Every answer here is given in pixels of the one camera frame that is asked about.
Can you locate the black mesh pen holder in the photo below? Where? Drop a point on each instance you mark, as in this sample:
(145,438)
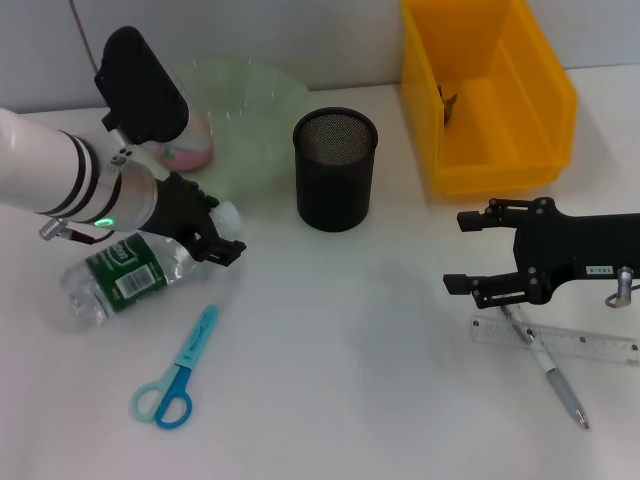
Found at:
(335,190)

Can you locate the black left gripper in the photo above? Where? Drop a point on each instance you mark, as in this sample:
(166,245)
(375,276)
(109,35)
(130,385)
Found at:
(177,210)

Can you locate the clear water bottle green label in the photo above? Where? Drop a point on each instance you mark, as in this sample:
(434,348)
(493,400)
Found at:
(125,275)

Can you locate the blue scissors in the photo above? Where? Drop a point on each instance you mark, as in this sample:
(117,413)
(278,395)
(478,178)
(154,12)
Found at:
(172,407)

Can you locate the yellow plastic bin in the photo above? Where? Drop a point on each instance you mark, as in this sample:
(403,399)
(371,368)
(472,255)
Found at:
(500,140)

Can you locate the clear plastic ruler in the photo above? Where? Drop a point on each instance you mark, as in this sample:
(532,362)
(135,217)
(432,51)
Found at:
(590,345)

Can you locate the silver white pen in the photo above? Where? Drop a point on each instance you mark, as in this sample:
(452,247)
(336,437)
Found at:
(560,382)

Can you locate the pink peach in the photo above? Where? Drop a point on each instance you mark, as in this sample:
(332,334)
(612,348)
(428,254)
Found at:
(192,152)

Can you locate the translucent green plastic fruit plate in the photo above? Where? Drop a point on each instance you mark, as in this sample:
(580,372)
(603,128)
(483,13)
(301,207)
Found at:
(255,135)

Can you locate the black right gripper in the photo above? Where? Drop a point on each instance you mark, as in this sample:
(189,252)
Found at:
(575,250)

